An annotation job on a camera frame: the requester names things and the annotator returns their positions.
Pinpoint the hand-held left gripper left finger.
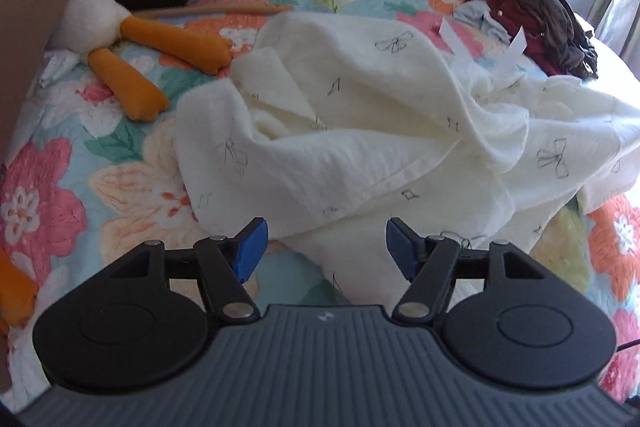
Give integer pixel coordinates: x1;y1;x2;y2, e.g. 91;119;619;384
107;217;269;326

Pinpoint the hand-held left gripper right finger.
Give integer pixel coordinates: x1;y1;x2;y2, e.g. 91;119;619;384
386;217;546;326

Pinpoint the white bow-print garment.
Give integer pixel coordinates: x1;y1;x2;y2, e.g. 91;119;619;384
174;9;640;298

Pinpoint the dark maroon clothes pile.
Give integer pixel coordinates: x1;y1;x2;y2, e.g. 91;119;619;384
467;0;599;80

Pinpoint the floral quilt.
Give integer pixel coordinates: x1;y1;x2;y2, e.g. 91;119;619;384
0;0;640;408

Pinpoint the orange plush piece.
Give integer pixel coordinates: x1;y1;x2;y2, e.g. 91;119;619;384
0;249;40;335

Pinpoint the light blue cloth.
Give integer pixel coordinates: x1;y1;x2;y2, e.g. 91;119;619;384
452;1;511;40

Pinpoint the white goose plush toy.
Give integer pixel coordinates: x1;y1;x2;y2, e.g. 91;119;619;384
65;0;236;122

